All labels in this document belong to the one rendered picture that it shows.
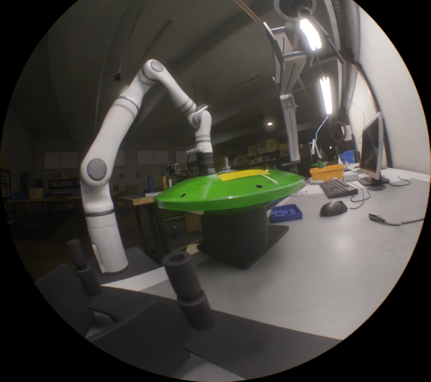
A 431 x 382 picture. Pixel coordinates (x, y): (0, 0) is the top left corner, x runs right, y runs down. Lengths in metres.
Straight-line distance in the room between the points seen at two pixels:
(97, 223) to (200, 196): 0.31
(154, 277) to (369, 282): 0.34
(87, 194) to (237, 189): 0.40
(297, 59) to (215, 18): 3.39
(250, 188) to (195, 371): 0.21
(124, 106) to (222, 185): 0.38
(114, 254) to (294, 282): 0.40
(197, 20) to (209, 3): 0.51
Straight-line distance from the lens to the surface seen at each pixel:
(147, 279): 0.30
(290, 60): 0.28
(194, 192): 0.19
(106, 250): 0.43
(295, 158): 0.82
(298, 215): 0.49
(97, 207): 0.41
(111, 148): 0.42
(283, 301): 0.22
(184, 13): 3.51
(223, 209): 0.17
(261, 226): 0.29
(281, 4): 0.18
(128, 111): 0.47
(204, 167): 0.63
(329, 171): 1.32
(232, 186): 0.18
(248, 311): 0.21
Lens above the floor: 1.09
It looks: 4 degrees up
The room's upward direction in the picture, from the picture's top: 8 degrees counter-clockwise
